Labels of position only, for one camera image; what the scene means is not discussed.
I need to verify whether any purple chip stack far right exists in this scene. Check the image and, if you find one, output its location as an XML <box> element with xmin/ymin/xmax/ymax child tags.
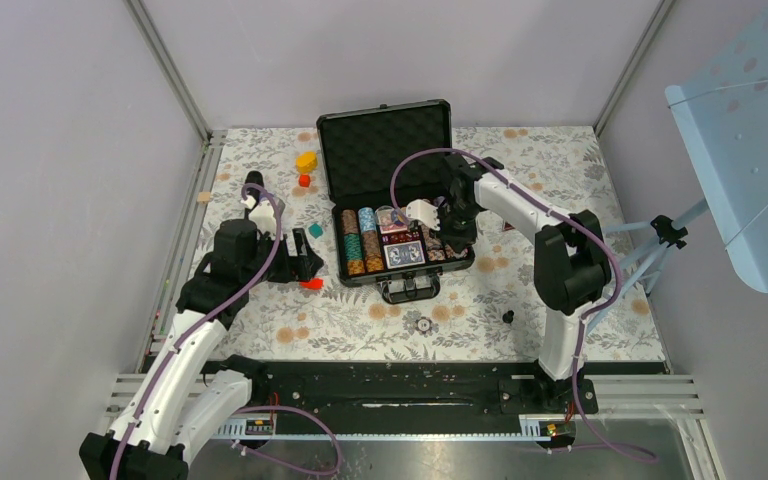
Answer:
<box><xmin>445</xmin><ymin>245</ymin><xmax>469</xmax><ymax>259</ymax></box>

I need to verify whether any floral table mat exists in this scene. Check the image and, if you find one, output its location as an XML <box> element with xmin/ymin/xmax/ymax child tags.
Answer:
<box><xmin>168</xmin><ymin>125</ymin><xmax>667</xmax><ymax>364</ymax></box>

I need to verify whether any black poker chip case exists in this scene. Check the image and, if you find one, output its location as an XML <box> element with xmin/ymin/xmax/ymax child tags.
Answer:
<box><xmin>316</xmin><ymin>99</ymin><xmax>475</xmax><ymax>305</ymax></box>

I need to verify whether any black microphone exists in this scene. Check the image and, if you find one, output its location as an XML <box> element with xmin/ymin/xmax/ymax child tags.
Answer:
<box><xmin>242</xmin><ymin>170</ymin><xmax>265</xmax><ymax>196</ymax></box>

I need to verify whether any light blue tripod stand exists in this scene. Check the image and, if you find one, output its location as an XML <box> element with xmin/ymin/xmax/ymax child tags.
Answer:
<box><xmin>606</xmin><ymin>199</ymin><xmax>709</xmax><ymax>304</ymax></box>

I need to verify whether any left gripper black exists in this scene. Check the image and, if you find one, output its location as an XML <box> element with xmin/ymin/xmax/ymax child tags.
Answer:
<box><xmin>243</xmin><ymin>227</ymin><xmax>322</xmax><ymax>287</ymax></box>

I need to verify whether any brown chip stack far left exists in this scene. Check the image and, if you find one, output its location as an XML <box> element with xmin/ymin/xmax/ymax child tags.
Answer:
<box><xmin>341</xmin><ymin>209</ymin><xmax>366</xmax><ymax>276</ymax></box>

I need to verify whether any purple toy microphone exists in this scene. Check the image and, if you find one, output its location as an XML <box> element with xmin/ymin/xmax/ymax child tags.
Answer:
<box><xmin>267</xmin><ymin>195</ymin><xmax>285</xmax><ymax>221</ymax></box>

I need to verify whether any poker chip with die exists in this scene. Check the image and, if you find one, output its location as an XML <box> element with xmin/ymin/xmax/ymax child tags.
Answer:
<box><xmin>415</xmin><ymin>317</ymin><xmax>437</xmax><ymax>336</ymax></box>

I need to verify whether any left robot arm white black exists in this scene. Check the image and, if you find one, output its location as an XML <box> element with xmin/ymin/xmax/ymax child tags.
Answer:
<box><xmin>79</xmin><ymin>219</ymin><xmax>324</xmax><ymax>479</ymax></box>

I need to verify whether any clear plastic disc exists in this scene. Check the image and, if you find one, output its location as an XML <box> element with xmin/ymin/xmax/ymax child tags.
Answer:
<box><xmin>375</xmin><ymin>206</ymin><xmax>394</xmax><ymax>232</ymax></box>

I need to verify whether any purple cable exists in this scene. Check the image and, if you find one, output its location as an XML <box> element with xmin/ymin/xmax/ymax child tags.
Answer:
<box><xmin>390</xmin><ymin>147</ymin><xmax>658</xmax><ymax>465</ymax></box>
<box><xmin>108</xmin><ymin>183</ymin><xmax>346</xmax><ymax>480</ymax></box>

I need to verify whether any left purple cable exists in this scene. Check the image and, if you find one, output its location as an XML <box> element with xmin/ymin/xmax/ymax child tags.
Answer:
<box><xmin>108</xmin><ymin>183</ymin><xmax>346</xmax><ymax>480</ymax></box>

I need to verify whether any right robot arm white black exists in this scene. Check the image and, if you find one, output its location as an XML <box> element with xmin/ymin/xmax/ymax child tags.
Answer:
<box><xmin>437</xmin><ymin>150</ymin><xmax>616</xmax><ymax>412</ymax></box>

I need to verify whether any light blue perforated panel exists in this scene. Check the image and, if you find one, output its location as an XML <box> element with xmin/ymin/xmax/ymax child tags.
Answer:
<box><xmin>665</xmin><ymin>8</ymin><xmax>768</xmax><ymax>293</ymax></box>

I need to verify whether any red rectangular block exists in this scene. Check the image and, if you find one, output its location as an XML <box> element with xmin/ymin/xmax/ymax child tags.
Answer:
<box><xmin>300</xmin><ymin>278</ymin><xmax>324</xmax><ymax>290</ymax></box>

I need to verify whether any teal small cube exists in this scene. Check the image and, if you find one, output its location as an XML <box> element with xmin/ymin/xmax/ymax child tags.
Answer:
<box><xmin>308</xmin><ymin>223</ymin><xmax>324</xmax><ymax>238</ymax></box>

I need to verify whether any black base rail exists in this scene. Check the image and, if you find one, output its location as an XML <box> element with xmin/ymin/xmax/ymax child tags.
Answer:
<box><xmin>142</xmin><ymin>354</ymin><xmax>601</xmax><ymax>437</ymax></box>

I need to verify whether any blue playing card deck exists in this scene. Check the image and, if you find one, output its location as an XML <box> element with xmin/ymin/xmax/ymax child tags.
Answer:
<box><xmin>384</xmin><ymin>241</ymin><xmax>426</xmax><ymax>269</ymax></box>

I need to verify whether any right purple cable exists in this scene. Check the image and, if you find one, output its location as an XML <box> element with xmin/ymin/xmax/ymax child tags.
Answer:
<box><xmin>390</xmin><ymin>147</ymin><xmax>658</xmax><ymax>465</ymax></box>

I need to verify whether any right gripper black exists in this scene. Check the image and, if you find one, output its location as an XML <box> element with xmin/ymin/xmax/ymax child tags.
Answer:
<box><xmin>430</xmin><ymin>199</ymin><xmax>483</xmax><ymax>253</ymax></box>

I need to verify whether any yellow cylinder block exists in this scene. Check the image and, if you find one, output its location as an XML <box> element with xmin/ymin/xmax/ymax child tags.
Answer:
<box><xmin>295</xmin><ymin>151</ymin><xmax>318</xmax><ymax>175</ymax></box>

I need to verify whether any red playing card deck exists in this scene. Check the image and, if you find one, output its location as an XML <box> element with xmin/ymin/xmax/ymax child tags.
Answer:
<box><xmin>378</xmin><ymin>210</ymin><xmax>412</xmax><ymax>234</ymax></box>

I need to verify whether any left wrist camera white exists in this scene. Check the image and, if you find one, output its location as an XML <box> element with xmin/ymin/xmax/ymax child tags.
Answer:
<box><xmin>241</xmin><ymin>195</ymin><xmax>277</xmax><ymax>236</ymax></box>

